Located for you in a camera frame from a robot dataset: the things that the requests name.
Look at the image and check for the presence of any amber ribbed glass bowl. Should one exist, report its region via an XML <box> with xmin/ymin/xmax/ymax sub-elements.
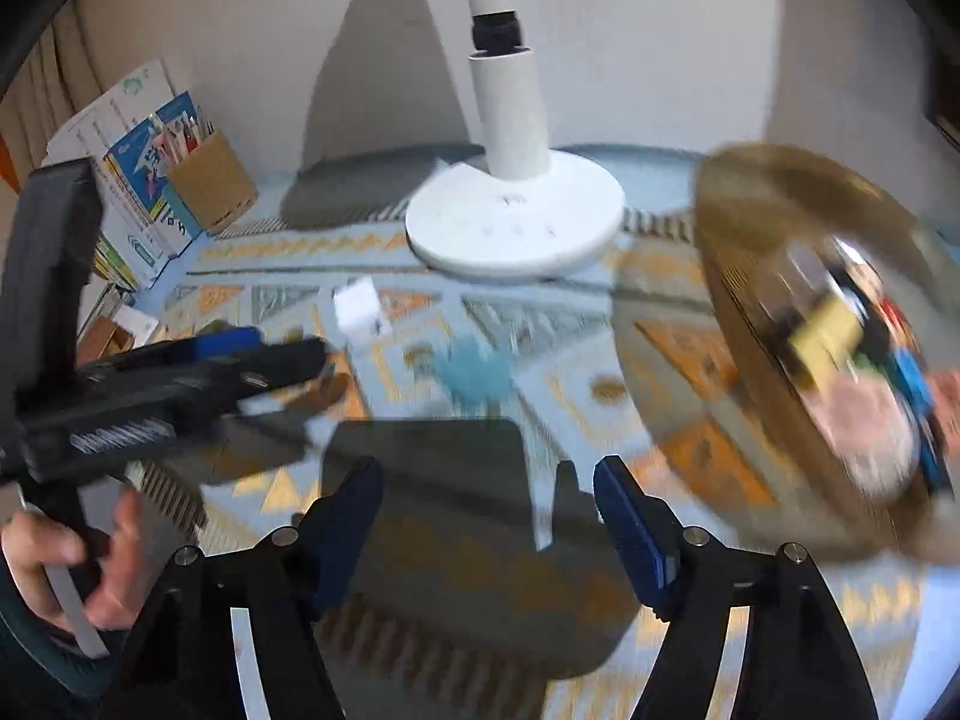
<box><xmin>694</xmin><ymin>144</ymin><xmax>960</xmax><ymax>563</ymax></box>

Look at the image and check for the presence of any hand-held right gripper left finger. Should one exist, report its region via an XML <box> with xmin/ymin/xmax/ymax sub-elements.
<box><xmin>112</xmin><ymin>456</ymin><xmax>385</xmax><ymax>720</ymax></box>

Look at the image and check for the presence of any blue picture book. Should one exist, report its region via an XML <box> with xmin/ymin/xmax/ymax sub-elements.
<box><xmin>101</xmin><ymin>92</ymin><xmax>205</xmax><ymax>257</ymax></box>

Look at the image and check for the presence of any blue patterned rug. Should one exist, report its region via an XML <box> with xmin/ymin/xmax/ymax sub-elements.
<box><xmin>124</xmin><ymin>142</ymin><xmax>938</xmax><ymax>720</ymax></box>

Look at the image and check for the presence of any person's left forearm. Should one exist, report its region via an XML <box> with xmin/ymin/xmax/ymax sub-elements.
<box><xmin>0</xmin><ymin>570</ymin><xmax>121</xmax><ymax>720</ymax></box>

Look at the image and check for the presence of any cardboard pen holder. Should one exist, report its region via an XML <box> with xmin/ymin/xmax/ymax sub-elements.
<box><xmin>165</xmin><ymin>131</ymin><xmax>260</xmax><ymax>233</ymax></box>

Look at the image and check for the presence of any bundle of colored pencils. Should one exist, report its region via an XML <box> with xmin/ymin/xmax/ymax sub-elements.
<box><xmin>154</xmin><ymin>109</ymin><xmax>218</xmax><ymax>166</ymax></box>

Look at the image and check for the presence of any green edged book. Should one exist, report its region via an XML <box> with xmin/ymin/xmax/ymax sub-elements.
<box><xmin>91</xmin><ymin>229</ymin><xmax>164</xmax><ymax>295</ymax></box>

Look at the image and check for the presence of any person's left hand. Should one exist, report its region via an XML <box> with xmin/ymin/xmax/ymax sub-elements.
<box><xmin>0</xmin><ymin>491</ymin><xmax>149</xmax><ymax>635</ymax></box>

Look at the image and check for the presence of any white printed sheet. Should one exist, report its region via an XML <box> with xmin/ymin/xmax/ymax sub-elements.
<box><xmin>43</xmin><ymin>58</ymin><xmax>175</xmax><ymax>170</ymax></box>

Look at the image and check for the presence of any dark wooden furniture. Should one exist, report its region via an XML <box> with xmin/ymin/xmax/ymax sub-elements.
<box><xmin>926</xmin><ymin>30</ymin><xmax>960</xmax><ymax>140</ymax></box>

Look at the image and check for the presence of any teal translucent item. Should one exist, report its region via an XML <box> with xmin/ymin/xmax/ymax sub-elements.
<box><xmin>435</xmin><ymin>337</ymin><xmax>515</xmax><ymax>406</ymax></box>

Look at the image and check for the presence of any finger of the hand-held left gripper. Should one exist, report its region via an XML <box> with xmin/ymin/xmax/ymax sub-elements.
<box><xmin>187</xmin><ymin>337</ymin><xmax>329</xmax><ymax>411</ymax></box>
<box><xmin>133</xmin><ymin>326</ymin><xmax>265</xmax><ymax>370</ymax></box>

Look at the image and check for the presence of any small white box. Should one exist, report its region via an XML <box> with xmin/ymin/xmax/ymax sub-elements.
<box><xmin>332</xmin><ymin>277</ymin><xmax>391</xmax><ymax>338</ymax></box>

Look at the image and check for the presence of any white pedestal fan stand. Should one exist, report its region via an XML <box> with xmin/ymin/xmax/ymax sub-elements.
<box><xmin>405</xmin><ymin>0</ymin><xmax>627</xmax><ymax>282</ymax></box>

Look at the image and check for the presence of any pink cardboard box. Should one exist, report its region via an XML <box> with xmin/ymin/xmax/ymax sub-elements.
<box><xmin>814</xmin><ymin>375</ymin><xmax>927</xmax><ymax>500</ymax></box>

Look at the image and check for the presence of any flat white box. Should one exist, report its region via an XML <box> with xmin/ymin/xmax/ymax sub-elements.
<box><xmin>112</xmin><ymin>304</ymin><xmax>162</xmax><ymax>346</ymax></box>

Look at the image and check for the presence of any beige curtain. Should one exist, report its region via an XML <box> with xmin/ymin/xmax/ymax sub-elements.
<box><xmin>0</xmin><ymin>0</ymin><xmax>128</xmax><ymax>188</ymax></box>

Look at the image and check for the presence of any brown wooden item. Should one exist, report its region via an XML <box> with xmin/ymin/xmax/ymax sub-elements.
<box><xmin>75</xmin><ymin>315</ymin><xmax>136</xmax><ymax>368</ymax></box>

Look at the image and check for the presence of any blue rectangular box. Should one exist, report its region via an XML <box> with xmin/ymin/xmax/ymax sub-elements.
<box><xmin>889</xmin><ymin>349</ymin><xmax>957</xmax><ymax>481</ymax></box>

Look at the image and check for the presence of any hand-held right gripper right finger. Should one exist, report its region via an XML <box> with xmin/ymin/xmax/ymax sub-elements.
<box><xmin>594</xmin><ymin>456</ymin><xmax>878</xmax><ymax>720</ymax></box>

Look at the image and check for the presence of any yellow rectangular box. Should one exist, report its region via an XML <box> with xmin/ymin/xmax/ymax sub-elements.
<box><xmin>787</xmin><ymin>292</ymin><xmax>863</xmax><ymax>391</ymax></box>

